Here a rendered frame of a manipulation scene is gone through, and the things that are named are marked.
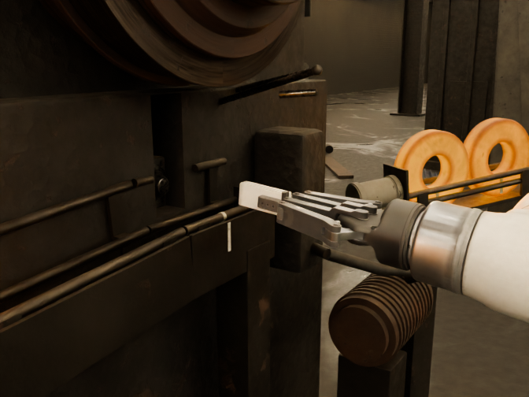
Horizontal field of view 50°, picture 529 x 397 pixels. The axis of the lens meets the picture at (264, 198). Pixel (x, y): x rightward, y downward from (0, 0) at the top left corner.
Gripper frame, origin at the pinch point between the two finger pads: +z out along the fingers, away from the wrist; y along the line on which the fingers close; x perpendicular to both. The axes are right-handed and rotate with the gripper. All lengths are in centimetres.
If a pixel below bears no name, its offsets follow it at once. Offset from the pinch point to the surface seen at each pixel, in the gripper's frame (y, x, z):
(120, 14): -16.9, 20.9, 7.7
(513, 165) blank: 63, -2, -19
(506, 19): 277, 34, 30
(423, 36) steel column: 845, 25, 262
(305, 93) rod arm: 7.3, 12.9, -0.5
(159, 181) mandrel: -1.3, -1.1, 16.9
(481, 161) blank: 56, -1, -14
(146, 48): -13.5, 17.7, 7.5
